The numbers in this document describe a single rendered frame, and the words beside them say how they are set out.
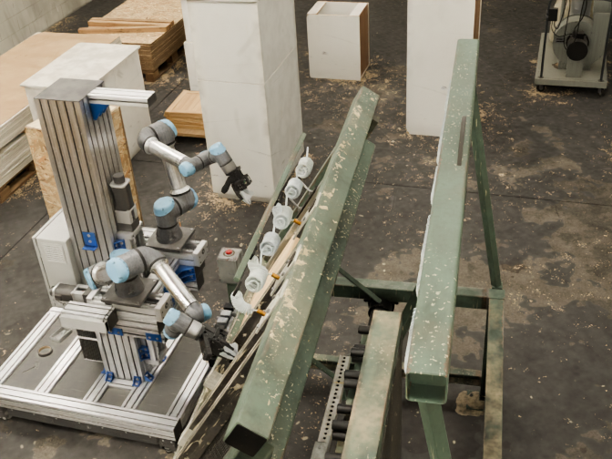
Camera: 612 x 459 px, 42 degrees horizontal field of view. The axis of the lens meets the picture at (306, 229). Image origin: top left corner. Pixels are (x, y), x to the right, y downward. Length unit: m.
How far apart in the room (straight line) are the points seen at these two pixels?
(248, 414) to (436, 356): 0.55
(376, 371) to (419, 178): 4.66
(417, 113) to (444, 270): 5.52
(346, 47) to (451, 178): 6.30
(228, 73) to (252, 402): 4.37
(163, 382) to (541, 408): 2.22
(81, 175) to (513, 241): 3.44
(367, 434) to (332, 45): 6.93
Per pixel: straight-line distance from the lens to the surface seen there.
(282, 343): 2.44
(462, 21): 7.33
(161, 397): 4.84
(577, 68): 8.73
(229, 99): 6.45
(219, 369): 3.72
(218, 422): 3.09
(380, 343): 2.62
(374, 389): 2.47
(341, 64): 8.99
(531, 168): 7.33
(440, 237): 2.39
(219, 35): 6.26
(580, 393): 5.15
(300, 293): 2.62
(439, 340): 2.03
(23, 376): 5.25
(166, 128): 4.44
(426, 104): 7.66
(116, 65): 7.40
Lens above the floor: 3.54
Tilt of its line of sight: 33 degrees down
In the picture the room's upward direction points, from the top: 4 degrees counter-clockwise
